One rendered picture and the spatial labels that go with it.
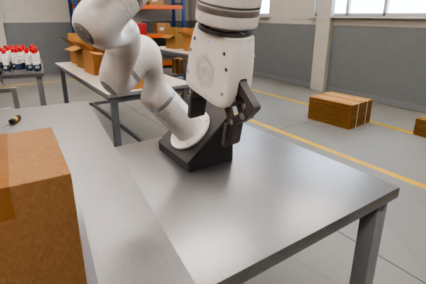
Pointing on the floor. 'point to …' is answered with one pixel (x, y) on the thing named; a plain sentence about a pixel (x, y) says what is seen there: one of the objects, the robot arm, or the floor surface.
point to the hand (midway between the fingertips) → (213, 124)
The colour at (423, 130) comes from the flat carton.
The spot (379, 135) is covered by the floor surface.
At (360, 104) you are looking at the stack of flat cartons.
